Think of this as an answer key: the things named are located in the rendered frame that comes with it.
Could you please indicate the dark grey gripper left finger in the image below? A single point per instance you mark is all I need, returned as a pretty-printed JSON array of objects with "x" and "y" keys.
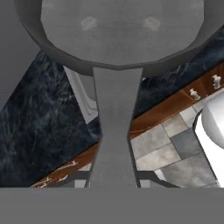
[{"x": 79, "y": 178}]

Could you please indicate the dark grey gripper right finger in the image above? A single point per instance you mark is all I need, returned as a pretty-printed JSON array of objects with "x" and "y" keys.
[{"x": 151, "y": 178}]

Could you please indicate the pale grey sink basin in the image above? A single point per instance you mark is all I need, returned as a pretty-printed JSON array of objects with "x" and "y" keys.
[{"x": 84, "y": 99}]

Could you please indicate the brown wooden cupboard front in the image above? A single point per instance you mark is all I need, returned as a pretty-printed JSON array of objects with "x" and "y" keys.
[{"x": 163, "y": 109}]

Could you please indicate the white cupboard knob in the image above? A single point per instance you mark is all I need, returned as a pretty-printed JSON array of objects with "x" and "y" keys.
[
  {"x": 194, "y": 94},
  {"x": 216, "y": 81}
]

